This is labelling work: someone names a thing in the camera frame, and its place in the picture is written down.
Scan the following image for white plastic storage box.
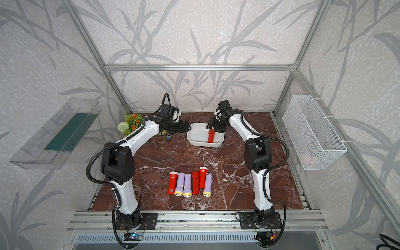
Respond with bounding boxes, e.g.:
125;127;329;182
186;123;225;148

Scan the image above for red flashlight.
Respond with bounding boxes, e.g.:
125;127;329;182
168;171;179;194
199;167;208;189
191;171;200;195
208;129;215;143

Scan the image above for purple flashlight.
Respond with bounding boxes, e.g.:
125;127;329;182
183;174;192;198
174;172;185;196
203;173;213;197

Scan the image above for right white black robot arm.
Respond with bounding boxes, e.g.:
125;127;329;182
206;100;289;229

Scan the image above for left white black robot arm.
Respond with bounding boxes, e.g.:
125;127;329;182
86;93;191;228

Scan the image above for potted orange flower plant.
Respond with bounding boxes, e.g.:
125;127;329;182
117;110;144;136

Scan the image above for pink object in basket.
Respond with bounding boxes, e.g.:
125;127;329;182
301;153;315;166

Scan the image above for green circuit board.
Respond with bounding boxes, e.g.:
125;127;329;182
124;232;143;242

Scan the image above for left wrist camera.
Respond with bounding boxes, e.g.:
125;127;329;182
159;104;182;122

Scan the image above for white wire mesh basket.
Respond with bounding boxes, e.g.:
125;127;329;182
283;95;348;170

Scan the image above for clear plastic wall shelf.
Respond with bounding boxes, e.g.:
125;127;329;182
9;98;102;170

